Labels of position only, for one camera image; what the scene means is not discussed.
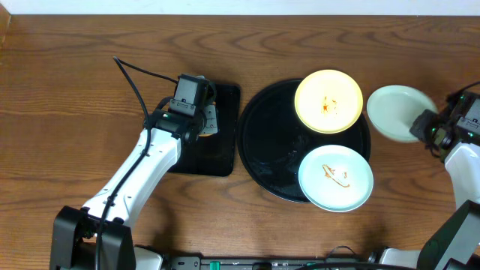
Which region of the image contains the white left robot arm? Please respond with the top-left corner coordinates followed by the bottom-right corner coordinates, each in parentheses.
top-left (49, 104), bottom-right (218, 269)

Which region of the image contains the yellow plate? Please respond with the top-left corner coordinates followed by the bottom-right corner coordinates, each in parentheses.
top-left (294, 70), bottom-right (363, 134)

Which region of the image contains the mint green plate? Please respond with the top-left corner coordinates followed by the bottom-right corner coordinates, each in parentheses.
top-left (298, 145), bottom-right (374, 212)
top-left (367, 85), bottom-right (438, 143)

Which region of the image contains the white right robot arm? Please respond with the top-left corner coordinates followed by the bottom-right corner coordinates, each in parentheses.
top-left (367, 109), bottom-right (479, 269)

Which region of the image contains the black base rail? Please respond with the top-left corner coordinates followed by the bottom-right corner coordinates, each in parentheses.
top-left (160, 256), bottom-right (361, 270)

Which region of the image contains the rectangular black tray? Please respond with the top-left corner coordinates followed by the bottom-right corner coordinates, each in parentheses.
top-left (169, 84), bottom-right (241, 177)

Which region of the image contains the round black tray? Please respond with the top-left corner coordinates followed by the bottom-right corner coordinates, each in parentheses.
top-left (237, 79), bottom-right (371, 203)

